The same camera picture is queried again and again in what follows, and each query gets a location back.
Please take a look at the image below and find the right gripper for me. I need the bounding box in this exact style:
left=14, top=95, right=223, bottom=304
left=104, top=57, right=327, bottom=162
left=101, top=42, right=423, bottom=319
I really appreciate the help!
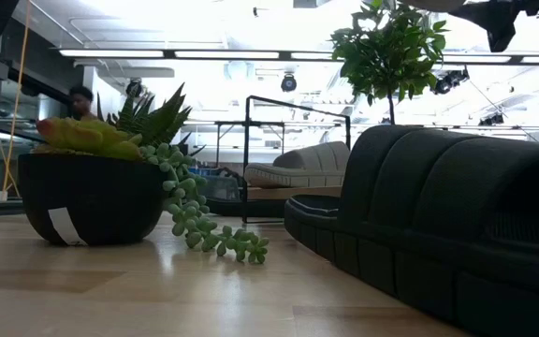
left=446, top=0, right=539, bottom=53

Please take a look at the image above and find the black slide sandal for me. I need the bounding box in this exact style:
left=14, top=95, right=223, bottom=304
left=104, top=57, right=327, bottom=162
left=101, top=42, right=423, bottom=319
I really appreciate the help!
left=283, top=124, right=539, bottom=337

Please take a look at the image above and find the grey slide sandal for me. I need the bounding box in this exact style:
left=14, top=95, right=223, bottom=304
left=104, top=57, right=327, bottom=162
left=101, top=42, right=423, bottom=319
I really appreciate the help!
left=243, top=140, right=352, bottom=189

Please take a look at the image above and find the black spotlight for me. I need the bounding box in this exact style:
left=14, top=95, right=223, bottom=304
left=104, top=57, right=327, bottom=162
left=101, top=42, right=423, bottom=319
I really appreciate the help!
left=432, top=66, right=471, bottom=95
left=280, top=73, right=299, bottom=94
left=125, top=78, right=144, bottom=98

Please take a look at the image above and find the leafy tree in black pot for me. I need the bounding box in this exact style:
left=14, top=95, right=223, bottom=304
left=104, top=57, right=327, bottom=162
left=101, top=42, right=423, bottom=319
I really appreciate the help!
left=329, top=0, right=451, bottom=126

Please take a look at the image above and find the long light strip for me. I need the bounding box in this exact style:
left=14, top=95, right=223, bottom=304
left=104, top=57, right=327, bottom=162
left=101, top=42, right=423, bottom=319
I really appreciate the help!
left=58, top=49, right=539, bottom=66

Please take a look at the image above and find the person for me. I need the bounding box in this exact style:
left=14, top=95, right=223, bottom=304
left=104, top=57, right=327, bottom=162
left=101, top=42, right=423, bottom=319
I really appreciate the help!
left=66, top=84, right=96, bottom=122

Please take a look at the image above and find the succulent plant in black pot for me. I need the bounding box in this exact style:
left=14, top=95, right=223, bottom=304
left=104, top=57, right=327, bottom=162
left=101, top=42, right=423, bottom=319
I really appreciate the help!
left=16, top=82, right=270, bottom=266

